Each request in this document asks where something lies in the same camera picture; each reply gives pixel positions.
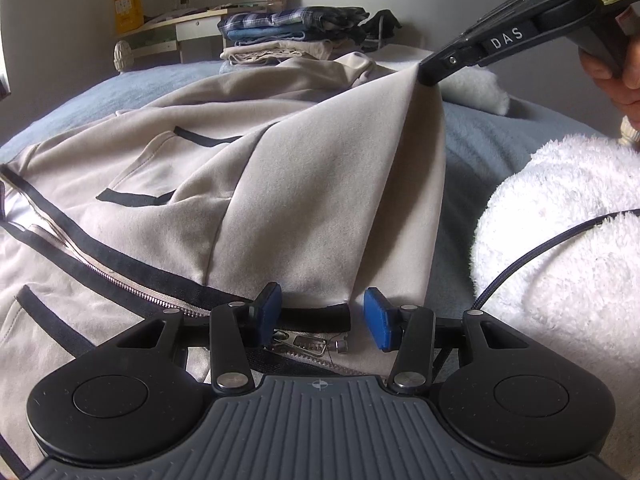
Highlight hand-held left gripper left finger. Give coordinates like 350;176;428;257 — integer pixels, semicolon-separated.
101;281;284;396

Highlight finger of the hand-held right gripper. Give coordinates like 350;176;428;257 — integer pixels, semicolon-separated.
418;34;485;86

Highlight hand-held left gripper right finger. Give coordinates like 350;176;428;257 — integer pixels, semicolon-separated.
362;286;532;396

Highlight beige zip jacket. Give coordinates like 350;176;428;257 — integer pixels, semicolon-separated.
0;52;448;480

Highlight person's right hand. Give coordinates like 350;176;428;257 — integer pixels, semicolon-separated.
578;6;640;128

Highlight folded plaid shirt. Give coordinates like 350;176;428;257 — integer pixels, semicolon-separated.
217;6;371;31

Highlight folded beige pants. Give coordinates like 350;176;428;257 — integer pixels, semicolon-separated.
220;40;333;66

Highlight person's white fluffy clothing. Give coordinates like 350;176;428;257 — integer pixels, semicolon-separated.
470;134;640;480

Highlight folded blue jeans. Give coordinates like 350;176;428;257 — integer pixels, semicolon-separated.
225;25;307;47

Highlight cream wooden desk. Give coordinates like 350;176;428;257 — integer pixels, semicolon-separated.
117;5;286;68

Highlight cream carved bedpost finial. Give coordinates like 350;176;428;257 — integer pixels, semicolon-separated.
113;41;133;72

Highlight yellow box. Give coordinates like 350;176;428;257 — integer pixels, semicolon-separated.
112;0;143;36

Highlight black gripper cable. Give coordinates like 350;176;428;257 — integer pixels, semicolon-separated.
470;210;640;311

